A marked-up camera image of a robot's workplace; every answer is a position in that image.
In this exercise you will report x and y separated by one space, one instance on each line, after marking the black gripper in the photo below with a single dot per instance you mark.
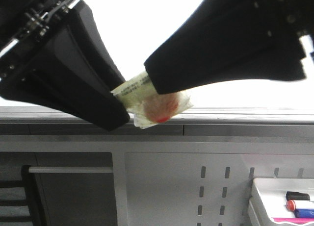
67 69

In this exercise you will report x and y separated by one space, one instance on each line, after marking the blue capped marker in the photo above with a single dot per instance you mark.
304 213

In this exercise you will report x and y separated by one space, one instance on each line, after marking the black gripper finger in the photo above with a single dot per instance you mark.
226 40

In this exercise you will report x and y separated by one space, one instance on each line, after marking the white plastic marker tray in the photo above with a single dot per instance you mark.
268 200

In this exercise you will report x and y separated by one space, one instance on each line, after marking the dark chair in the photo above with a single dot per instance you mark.
20 200

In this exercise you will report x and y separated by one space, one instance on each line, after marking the grey perforated metal panel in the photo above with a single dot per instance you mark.
169 175

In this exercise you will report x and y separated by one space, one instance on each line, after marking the pink marker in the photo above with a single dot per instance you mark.
294 220

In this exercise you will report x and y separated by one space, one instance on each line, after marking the white marker with taped magnet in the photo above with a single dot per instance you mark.
140 98

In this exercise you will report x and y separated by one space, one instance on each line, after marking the black marker cap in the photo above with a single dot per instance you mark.
292 195

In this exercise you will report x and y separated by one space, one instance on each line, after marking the red capped white marker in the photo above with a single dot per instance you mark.
292 205

